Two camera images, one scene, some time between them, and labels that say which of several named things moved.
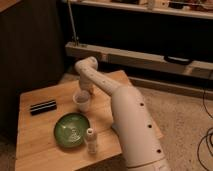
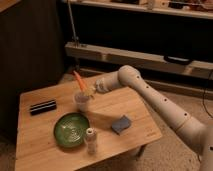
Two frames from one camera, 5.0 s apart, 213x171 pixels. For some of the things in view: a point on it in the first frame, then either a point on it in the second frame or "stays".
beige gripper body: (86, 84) to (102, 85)
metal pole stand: (75, 38) stays
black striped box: (43, 107) stays
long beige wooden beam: (122, 58) stays
